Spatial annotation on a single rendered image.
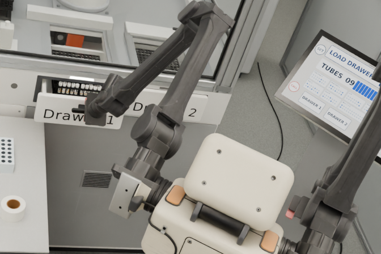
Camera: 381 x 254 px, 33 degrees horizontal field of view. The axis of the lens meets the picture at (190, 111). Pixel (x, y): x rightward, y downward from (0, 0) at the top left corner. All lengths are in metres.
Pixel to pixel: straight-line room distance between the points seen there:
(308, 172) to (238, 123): 1.37
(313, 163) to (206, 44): 1.08
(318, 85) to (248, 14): 0.42
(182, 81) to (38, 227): 0.64
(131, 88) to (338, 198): 0.68
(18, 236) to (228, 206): 0.74
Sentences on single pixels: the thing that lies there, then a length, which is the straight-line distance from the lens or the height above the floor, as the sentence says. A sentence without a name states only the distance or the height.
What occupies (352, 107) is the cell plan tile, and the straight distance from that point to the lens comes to 2.36.
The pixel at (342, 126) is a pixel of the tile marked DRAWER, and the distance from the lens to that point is 2.34.
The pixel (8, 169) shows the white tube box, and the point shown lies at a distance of 2.03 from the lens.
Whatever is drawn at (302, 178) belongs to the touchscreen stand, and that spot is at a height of 0.64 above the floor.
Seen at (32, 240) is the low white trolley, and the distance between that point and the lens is 1.87.
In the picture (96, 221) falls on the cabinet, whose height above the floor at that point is 0.23.
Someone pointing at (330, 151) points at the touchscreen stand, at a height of 0.82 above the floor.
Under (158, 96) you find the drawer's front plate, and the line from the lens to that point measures 2.24.
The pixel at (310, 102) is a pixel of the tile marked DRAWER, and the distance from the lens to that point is 2.37.
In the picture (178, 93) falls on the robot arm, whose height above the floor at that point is 1.33.
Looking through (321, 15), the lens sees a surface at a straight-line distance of 4.26.
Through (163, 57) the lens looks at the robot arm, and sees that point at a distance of 1.76.
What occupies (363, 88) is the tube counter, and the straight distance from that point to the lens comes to 2.38.
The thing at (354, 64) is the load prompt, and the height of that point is 1.16.
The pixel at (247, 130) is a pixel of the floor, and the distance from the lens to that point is 3.86.
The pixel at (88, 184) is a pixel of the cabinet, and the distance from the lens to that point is 2.51.
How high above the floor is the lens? 2.17
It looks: 35 degrees down
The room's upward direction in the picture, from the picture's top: 20 degrees clockwise
